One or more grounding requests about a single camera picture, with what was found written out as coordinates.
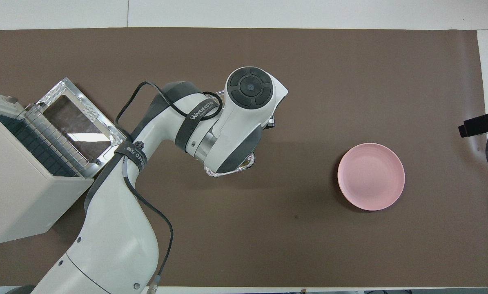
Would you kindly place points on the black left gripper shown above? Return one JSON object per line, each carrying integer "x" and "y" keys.
{"x": 270, "y": 122}

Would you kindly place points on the aluminium foil tray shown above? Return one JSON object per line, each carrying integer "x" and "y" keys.
{"x": 227, "y": 173}

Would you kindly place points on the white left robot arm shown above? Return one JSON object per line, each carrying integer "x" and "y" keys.
{"x": 117, "y": 228}

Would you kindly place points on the glass oven door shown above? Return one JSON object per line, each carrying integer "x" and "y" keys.
{"x": 84, "y": 108}

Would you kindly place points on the cream toaster oven body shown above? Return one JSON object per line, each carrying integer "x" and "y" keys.
{"x": 19, "y": 192}

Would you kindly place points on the pink round plate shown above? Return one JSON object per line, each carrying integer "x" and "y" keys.
{"x": 371, "y": 177}

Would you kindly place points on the brown table mat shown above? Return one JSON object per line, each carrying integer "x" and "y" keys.
{"x": 309, "y": 245}

